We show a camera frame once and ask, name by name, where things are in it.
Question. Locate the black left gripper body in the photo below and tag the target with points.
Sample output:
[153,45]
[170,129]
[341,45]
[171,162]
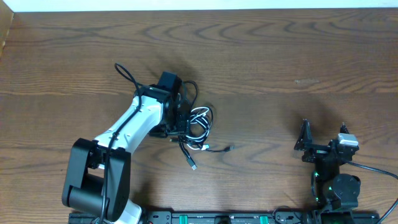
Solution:
[177,123]

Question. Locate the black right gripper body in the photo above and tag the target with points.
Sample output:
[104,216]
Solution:
[324,170]

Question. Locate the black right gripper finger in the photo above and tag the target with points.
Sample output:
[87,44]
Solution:
[305,137]
[343,128]

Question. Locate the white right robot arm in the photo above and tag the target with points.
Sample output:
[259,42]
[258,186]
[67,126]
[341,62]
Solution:
[333,190]

